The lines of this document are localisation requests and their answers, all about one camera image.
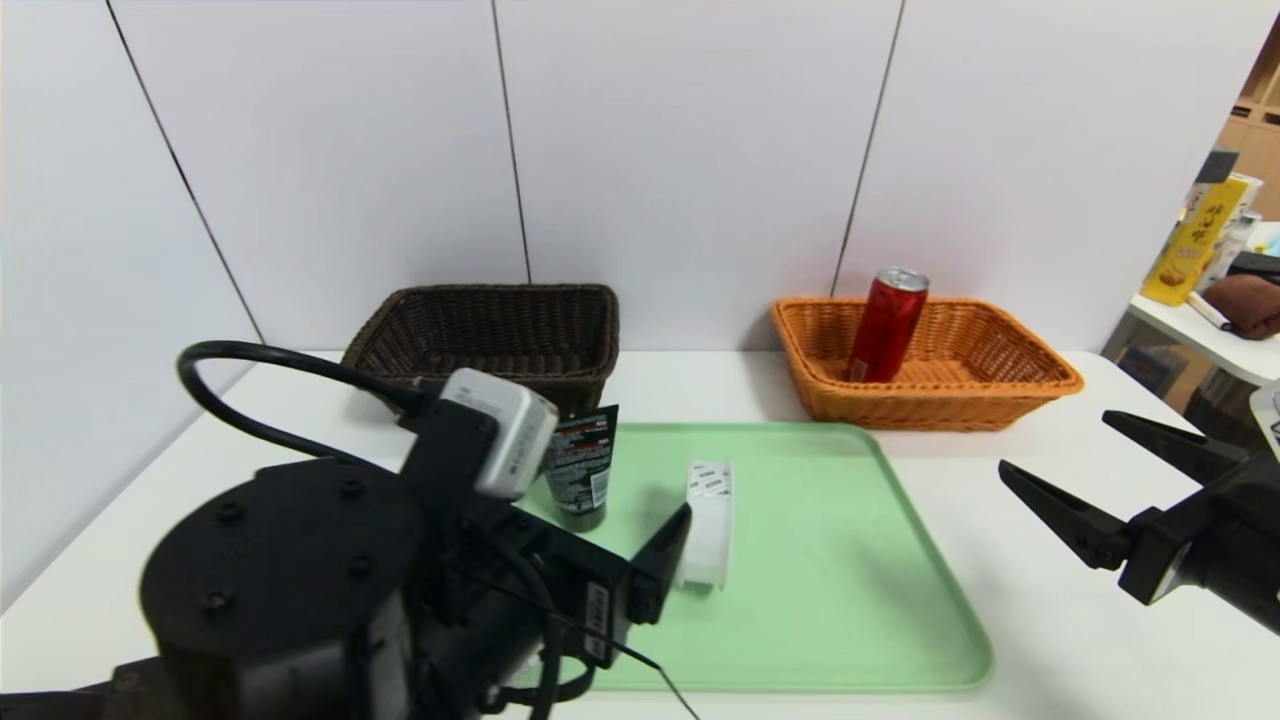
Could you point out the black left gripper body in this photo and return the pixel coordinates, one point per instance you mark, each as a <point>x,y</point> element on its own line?
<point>598,612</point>

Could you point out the black cosmetic tube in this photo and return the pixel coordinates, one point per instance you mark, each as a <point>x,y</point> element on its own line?
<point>585,465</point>

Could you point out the white side table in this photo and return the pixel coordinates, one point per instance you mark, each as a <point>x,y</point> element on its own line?
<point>1240,360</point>

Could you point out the orange wicker basket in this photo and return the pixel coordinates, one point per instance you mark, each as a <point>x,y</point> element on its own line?
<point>950,400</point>

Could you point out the dark table pedestal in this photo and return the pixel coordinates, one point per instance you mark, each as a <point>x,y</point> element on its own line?
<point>1230,400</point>

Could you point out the grey black carton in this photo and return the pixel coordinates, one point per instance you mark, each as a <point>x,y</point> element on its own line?
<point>1215,165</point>

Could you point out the white round container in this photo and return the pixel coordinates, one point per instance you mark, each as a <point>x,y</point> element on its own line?
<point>710,520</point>

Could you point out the white printed box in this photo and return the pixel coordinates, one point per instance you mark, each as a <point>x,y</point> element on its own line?
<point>1242,225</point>

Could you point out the dark brown wicker basket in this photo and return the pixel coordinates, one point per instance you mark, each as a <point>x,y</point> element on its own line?
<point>500,330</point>

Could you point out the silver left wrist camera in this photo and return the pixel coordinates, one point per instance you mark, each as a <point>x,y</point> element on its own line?
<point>510,430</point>

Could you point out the red drink can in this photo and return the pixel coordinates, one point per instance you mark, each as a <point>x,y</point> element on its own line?
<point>885,330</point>

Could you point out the dark box under table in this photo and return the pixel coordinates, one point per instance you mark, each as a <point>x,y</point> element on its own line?
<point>1145,368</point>

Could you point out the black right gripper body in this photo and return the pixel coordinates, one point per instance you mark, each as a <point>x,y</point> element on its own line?
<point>1158,553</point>

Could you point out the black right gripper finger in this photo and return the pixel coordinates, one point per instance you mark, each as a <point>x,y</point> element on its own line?
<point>1070,520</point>
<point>1180,448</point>

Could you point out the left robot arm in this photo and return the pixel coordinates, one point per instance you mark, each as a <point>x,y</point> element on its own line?
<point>280,590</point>

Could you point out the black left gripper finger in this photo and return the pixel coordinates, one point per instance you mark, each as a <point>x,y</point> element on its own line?
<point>662,555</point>

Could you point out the wooden shelf unit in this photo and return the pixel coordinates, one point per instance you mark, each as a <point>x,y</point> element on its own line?
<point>1262,150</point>

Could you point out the brown folded cloth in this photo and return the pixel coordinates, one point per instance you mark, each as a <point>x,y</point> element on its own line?
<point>1250,300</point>

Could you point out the black flat device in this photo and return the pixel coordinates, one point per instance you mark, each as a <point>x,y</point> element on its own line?
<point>1258,265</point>

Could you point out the yellow snack box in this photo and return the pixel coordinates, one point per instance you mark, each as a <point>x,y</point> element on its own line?
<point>1190,250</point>

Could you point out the white black marker pen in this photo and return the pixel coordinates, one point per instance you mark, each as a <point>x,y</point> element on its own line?
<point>1208,310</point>

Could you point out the light green plastic tray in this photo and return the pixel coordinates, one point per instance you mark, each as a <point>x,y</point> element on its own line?
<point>820,600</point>

